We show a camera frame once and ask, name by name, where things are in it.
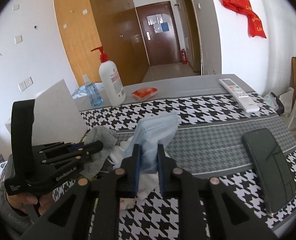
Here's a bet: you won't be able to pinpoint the grey sock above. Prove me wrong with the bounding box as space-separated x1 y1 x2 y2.
82 125 119 178

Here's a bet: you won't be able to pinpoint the white tissue sheet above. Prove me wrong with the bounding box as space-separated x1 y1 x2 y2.
108 136 159 200

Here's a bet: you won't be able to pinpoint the light blue face mask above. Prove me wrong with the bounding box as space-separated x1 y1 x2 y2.
123 112 178 174

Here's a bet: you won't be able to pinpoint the left hand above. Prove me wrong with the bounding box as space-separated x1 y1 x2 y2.
6 193 55 215

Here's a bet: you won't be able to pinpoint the green tissue packet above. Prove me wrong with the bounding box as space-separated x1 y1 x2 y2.
119 198 136 210

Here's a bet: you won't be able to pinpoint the blue spray bottle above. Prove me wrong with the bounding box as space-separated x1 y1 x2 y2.
82 74 103 107

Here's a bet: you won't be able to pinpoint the houndstooth tablecloth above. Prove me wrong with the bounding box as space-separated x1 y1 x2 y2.
80 93 296 236

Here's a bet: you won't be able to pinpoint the light blue cloth pile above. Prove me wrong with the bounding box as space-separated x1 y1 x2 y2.
72 82 105 99

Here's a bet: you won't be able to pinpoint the white red pump bottle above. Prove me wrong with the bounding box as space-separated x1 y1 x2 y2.
91 46 126 107

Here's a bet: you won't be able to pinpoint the red snack packet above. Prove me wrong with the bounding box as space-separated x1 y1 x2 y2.
131 87 158 101

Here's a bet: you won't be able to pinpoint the white remote control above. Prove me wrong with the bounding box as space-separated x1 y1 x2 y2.
219 79 260 113

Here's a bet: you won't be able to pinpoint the red fire extinguisher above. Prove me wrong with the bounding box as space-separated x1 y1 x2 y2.
181 49 188 64

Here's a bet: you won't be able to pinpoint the black smartphone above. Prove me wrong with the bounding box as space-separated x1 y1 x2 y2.
242 128 296 216

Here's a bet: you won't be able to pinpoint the wooden wardrobe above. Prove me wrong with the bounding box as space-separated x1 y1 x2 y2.
53 0 149 86

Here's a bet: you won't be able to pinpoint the brown entrance door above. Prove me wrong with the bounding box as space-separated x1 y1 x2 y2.
136 1 181 66

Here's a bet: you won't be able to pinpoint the red hanging bags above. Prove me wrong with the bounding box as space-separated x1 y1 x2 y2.
221 0 267 38

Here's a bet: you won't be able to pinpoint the wall power socket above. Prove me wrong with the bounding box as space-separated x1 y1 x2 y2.
18 77 34 92

